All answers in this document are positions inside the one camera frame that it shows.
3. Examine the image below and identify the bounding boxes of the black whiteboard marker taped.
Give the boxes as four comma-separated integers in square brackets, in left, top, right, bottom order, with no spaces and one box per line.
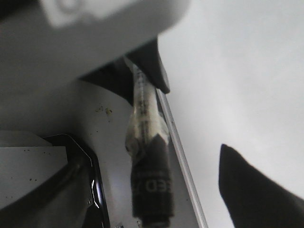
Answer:
[124,57,174,228]

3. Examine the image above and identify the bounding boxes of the white whiteboard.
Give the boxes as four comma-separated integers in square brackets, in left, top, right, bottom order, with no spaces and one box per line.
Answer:
[159,0,304,228]

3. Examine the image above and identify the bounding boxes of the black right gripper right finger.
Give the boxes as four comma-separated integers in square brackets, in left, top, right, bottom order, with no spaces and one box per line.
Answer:
[218,144,304,228]

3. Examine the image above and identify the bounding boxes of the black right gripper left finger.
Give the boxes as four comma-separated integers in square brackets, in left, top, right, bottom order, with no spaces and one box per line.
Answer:
[126,39,170,94]

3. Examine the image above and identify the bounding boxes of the white marker holder stand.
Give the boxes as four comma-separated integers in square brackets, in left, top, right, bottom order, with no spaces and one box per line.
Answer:
[0,0,198,228]

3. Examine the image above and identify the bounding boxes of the black glossy base plate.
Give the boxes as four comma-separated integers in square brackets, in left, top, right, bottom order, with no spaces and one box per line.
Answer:
[0,134,110,228]

